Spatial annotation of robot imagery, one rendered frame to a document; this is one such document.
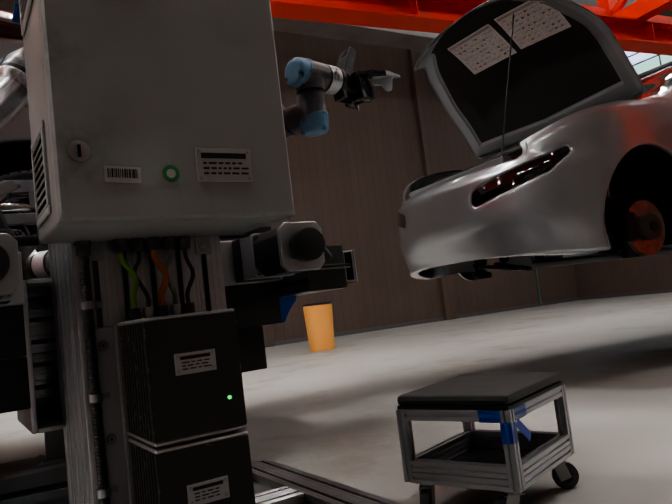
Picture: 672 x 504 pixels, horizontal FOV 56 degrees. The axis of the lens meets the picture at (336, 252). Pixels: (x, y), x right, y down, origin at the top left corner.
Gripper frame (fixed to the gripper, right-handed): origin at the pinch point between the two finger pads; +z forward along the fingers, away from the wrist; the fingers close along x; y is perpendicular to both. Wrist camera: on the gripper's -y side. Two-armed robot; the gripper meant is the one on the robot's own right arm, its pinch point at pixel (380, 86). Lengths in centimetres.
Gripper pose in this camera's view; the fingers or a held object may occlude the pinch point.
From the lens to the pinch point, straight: 193.4
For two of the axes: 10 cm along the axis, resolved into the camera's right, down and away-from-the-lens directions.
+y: 2.1, 9.6, -1.8
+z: 6.9, -0.2, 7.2
